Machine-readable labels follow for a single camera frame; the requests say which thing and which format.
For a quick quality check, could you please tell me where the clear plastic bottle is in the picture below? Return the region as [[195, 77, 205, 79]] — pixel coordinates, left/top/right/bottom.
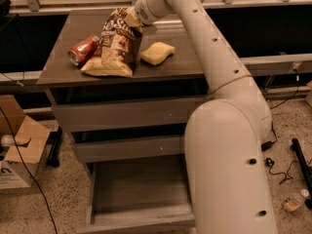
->
[[282, 189, 310, 212]]

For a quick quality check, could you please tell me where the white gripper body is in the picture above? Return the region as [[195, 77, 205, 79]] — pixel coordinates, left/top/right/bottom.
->
[[135, 0, 173, 25]]

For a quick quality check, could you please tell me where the black floor cable left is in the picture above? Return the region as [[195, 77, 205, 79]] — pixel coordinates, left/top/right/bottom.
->
[[0, 107, 59, 234]]

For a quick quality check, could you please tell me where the open bottom drawer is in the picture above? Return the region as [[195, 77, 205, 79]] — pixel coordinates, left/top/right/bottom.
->
[[76, 154, 195, 234]]

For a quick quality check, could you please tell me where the grey drawer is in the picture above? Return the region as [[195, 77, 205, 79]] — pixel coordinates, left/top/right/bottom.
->
[[52, 96, 207, 133], [72, 135, 184, 163]]

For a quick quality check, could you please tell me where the red soda can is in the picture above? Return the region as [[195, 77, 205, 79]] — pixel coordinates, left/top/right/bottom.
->
[[67, 35, 99, 66]]

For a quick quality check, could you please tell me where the yellow sponge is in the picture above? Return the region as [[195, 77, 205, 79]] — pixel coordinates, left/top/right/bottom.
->
[[140, 42, 175, 65]]

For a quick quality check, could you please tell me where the grey window rail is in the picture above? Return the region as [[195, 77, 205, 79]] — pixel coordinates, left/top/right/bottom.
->
[[0, 54, 312, 86]]

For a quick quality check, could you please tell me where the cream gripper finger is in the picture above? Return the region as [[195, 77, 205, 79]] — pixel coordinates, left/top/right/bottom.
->
[[125, 7, 142, 26]]

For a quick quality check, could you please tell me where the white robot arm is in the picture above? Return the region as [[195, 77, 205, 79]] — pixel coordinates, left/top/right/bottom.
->
[[135, 0, 278, 234]]

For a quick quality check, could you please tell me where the grey drawer cabinet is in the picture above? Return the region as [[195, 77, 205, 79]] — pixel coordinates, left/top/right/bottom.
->
[[38, 10, 208, 234]]

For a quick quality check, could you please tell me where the cardboard box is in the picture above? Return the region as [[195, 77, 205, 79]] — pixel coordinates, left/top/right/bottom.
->
[[0, 95, 50, 189]]

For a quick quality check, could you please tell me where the black stand foot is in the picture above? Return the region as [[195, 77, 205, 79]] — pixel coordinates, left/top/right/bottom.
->
[[46, 128, 62, 168]]

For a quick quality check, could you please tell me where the brown sea salt chip bag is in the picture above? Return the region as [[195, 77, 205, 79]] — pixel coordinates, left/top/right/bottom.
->
[[81, 8, 142, 77]]

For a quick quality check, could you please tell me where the middle grey drawer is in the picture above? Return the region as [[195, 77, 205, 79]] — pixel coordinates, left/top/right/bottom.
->
[[72, 135, 184, 163]]

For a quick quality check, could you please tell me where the top grey drawer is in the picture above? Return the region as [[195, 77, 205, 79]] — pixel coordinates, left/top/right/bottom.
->
[[52, 96, 207, 133]]

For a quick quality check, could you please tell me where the black metal bar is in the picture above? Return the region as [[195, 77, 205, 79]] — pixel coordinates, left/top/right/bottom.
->
[[291, 138, 312, 210]]

